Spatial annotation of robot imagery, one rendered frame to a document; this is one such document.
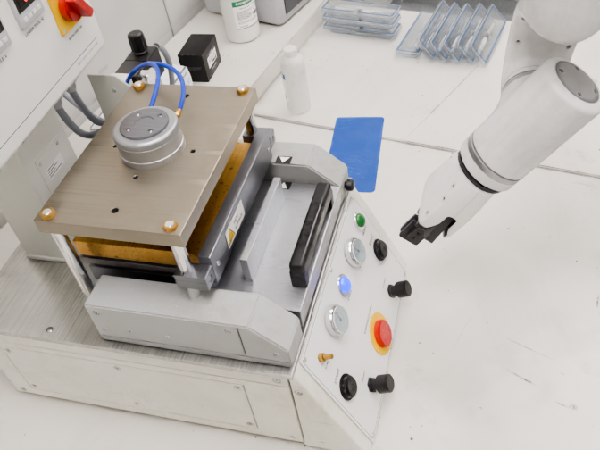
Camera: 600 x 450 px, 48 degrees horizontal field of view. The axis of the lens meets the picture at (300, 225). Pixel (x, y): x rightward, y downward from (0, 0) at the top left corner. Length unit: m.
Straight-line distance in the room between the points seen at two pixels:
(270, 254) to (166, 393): 0.23
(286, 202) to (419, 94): 0.63
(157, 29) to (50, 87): 0.87
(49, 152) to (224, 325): 0.34
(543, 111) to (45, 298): 0.67
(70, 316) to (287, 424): 0.32
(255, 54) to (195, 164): 0.84
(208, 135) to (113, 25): 0.81
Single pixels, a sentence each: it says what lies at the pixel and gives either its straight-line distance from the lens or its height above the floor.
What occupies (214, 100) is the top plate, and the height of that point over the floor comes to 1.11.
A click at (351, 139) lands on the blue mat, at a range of 1.38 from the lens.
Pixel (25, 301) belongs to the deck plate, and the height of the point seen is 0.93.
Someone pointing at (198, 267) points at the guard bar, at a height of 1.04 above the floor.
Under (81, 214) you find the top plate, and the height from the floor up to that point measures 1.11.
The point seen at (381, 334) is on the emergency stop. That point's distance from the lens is 0.98.
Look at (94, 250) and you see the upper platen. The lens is 0.86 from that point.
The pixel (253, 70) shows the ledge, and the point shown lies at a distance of 1.55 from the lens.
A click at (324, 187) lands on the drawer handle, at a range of 0.89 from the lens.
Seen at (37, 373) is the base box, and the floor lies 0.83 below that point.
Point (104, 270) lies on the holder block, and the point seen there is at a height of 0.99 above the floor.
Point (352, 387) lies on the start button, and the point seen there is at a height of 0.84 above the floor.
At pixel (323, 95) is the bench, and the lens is 1.51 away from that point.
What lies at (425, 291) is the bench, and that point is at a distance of 1.09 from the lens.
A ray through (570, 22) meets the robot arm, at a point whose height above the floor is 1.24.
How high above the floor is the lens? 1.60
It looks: 44 degrees down
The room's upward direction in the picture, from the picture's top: 10 degrees counter-clockwise
